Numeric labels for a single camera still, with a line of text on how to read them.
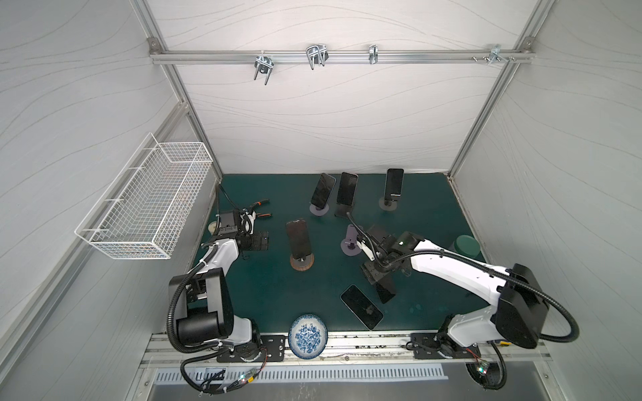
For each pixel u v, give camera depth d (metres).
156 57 0.77
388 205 1.11
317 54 0.77
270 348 0.74
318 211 1.07
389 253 0.60
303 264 0.91
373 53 0.78
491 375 0.72
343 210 1.08
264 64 0.79
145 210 0.69
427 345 0.74
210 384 0.69
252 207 1.08
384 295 0.81
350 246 0.91
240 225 0.75
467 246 0.88
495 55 0.77
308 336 0.75
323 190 1.02
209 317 0.43
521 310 0.41
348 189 0.99
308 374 0.70
